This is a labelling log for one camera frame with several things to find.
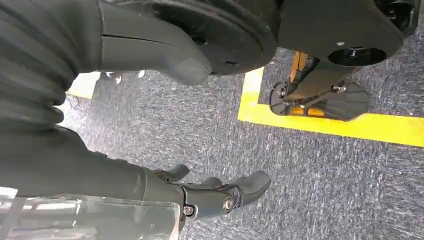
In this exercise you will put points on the yellow floor tape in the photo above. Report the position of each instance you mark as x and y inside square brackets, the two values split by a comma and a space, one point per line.
[364, 127]

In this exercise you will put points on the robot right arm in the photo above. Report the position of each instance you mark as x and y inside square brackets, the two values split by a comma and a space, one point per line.
[33, 49]

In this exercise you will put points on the black robot hip joint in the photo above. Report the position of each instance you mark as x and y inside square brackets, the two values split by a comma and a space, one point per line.
[232, 33]

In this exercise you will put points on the clear plastic guard plate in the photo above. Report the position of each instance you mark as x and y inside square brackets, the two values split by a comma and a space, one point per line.
[99, 218]

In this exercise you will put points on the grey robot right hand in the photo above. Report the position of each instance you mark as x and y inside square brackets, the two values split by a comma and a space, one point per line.
[82, 172]

